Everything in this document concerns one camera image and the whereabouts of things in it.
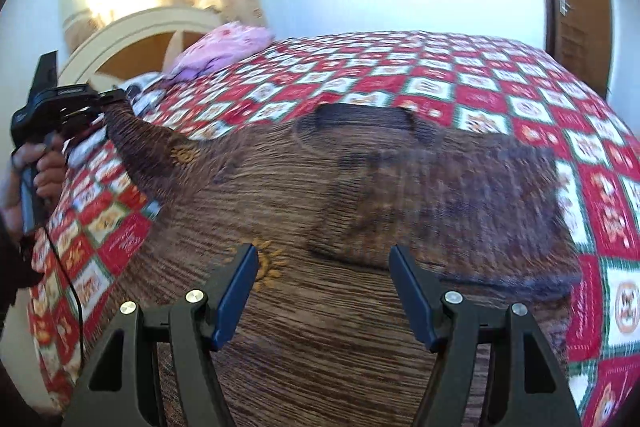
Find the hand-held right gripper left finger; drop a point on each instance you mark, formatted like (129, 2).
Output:
(235, 287)

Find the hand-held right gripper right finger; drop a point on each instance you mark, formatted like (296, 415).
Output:
(410, 292)

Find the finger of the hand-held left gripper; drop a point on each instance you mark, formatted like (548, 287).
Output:
(114, 95)

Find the brown striped knit sweater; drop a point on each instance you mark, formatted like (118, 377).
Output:
(320, 227)

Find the person's left hand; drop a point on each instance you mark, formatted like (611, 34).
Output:
(42, 172)

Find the white printed pillow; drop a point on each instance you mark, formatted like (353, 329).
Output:
(142, 94)

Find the cream wooden headboard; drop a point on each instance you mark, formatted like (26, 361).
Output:
(135, 42)

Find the pink floral pillow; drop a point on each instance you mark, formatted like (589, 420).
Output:
(220, 49)

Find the red patchwork printed blanket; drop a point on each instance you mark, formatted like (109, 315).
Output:
(400, 77)

